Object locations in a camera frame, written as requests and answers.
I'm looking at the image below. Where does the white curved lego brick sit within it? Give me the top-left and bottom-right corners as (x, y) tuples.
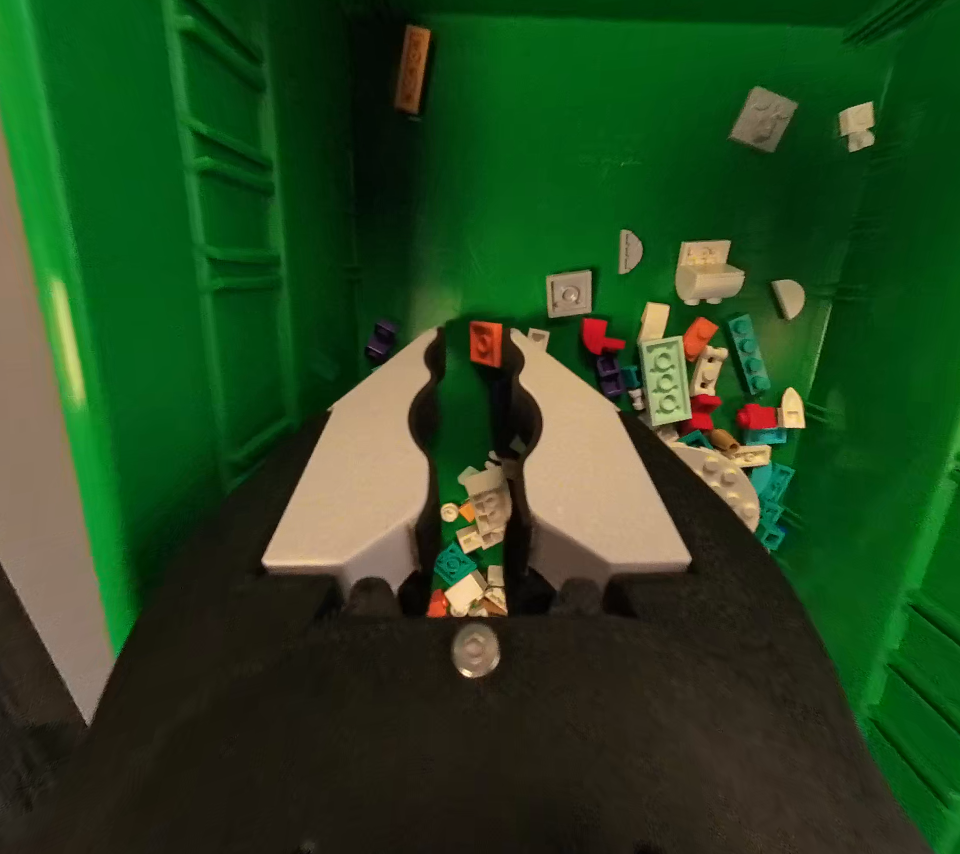
(674, 239), (747, 306)

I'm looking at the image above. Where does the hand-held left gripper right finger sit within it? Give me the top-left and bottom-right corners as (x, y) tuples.
(508, 327), (693, 591)

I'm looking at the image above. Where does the pile of assorted lego pieces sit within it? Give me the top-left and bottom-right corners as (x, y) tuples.
(427, 302), (807, 621)

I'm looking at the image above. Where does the small white lego piece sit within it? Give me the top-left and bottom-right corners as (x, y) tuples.
(837, 101), (876, 153)

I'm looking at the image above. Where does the red-orange lego plate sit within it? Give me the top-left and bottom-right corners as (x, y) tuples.
(469, 320), (504, 369)

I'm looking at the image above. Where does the long orange lego plate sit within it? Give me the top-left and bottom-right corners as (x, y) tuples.
(393, 25), (434, 118)

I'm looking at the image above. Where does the grey square lego tile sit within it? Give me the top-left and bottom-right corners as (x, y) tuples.
(546, 269), (594, 320)

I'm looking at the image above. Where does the grey square lego plate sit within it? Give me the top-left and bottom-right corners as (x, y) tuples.
(729, 86), (799, 155)

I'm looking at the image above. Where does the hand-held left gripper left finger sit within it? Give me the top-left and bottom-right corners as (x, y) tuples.
(261, 326), (450, 593)

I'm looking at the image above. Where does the green plastic bin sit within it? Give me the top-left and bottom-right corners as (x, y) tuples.
(0, 0), (960, 844)

